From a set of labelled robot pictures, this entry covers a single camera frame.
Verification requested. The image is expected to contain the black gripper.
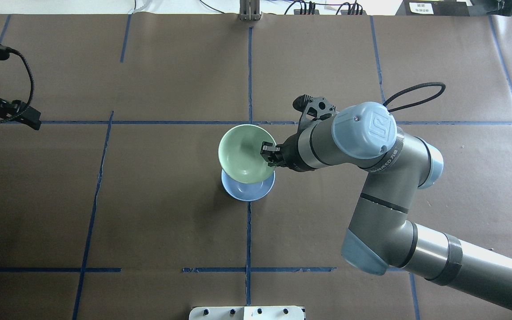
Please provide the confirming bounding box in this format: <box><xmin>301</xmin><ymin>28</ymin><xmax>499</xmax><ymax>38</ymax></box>
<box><xmin>261</xmin><ymin>136</ymin><xmax>305</xmax><ymax>172</ymax></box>

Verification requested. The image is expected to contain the green bowl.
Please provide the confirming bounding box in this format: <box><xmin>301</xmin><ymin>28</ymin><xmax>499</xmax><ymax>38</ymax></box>
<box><xmin>218</xmin><ymin>124</ymin><xmax>276</xmax><ymax>184</ymax></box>

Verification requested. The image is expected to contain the blue bowl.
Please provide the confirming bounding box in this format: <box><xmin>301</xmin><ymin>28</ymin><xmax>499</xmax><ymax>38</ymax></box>
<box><xmin>221</xmin><ymin>169</ymin><xmax>276</xmax><ymax>202</ymax></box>

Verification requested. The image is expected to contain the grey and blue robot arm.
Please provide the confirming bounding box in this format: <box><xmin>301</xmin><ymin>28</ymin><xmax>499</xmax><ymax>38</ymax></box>
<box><xmin>256</xmin><ymin>102</ymin><xmax>512</xmax><ymax>310</ymax></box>

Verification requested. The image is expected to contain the black power strip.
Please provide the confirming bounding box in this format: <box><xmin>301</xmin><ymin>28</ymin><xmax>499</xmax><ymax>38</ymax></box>
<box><xmin>284</xmin><ymin>0</ymin><xmax>367</xmax><ymax>16</ymax></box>

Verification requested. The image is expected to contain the aluminium frame post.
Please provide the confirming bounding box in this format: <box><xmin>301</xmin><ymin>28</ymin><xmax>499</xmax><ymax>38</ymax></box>
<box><xmin>239</xmin><ymin>0</ymin><xmax>262</xmax><ymax>21</ymax></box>

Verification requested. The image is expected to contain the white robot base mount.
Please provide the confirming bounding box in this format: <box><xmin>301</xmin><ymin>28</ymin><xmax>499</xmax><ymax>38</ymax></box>
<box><xmin>188</xmin><ymin>305</ymin><xmax>306</xmax><ymax>320</ymax></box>

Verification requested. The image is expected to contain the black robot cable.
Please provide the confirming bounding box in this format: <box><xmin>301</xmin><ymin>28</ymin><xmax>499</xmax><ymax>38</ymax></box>
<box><xmin>382</xmin><ymin>82</ymin><xmax>447</xmax><ymax>113</ymax></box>

